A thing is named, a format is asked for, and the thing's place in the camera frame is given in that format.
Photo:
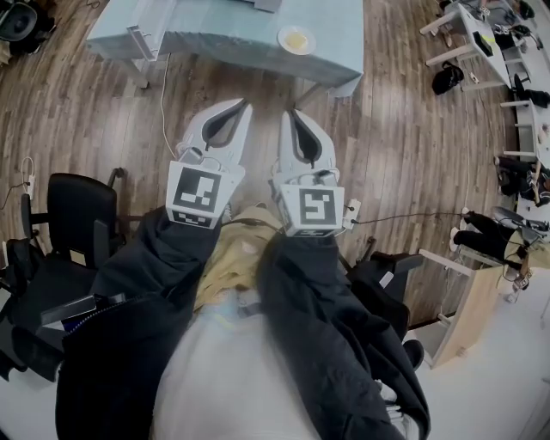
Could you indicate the black bag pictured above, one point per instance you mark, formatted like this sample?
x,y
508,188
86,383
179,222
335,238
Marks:
x,y
447,79

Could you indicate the white power strip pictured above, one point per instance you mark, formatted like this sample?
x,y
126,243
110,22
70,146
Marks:
x,y
474,77
30,185

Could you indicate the person's right forearm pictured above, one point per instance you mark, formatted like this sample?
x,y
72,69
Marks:
x,y
301,279

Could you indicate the person's white shirt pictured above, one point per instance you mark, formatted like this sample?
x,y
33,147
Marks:
x,y
232,378

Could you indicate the white plate with yellow food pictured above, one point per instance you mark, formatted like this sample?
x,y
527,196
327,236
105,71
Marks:
x,y
296,39

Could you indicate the wooden desk with white legs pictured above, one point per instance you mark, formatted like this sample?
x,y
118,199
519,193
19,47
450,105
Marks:
x,y
477,309

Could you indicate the person's left forearm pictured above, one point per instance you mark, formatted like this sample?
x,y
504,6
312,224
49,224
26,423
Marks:
x,y
172,258

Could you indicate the table with light blue cloth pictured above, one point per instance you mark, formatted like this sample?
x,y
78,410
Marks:
x,y
240,47

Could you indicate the dark grey flat case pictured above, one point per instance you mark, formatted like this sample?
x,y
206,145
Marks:
x,y
69,311

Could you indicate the person's khaki trousers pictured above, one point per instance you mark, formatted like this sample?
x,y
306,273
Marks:
x,y
240,249

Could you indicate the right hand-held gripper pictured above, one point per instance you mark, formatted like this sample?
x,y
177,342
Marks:
x,y
315,206

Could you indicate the black box device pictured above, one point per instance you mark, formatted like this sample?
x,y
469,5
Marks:
x,y
483,43

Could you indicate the long white desk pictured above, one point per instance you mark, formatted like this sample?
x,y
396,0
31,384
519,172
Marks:
x,y
526,129

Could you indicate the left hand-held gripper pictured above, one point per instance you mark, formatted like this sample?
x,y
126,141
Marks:
x,y
193,191

